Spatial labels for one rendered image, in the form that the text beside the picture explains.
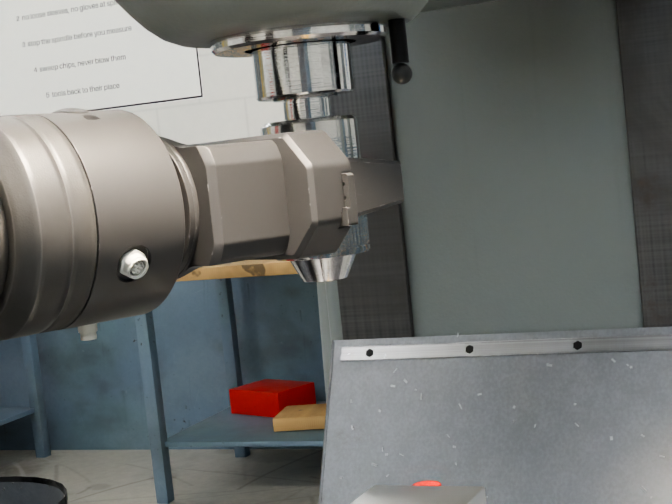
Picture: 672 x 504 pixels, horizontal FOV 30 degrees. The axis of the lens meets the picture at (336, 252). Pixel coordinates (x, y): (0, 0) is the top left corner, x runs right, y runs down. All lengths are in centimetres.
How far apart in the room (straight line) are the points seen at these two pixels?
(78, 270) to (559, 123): 54
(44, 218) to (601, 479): 55
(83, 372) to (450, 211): 494
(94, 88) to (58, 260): 521
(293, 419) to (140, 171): 420
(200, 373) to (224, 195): 503
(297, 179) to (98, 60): 514
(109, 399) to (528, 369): 491
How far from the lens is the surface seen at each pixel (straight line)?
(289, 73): 59
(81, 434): 594
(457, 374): 98
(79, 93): 572
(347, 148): 59
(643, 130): 94
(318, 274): 60
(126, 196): 49
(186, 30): 57
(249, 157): 53
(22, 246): 47
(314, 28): 57
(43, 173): 48
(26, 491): 279
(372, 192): 59
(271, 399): 495
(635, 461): 93
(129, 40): 559
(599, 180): 95
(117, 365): 575
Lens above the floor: 125
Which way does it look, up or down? 5 degrees down
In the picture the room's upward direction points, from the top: 6 degrees counter-clockwise
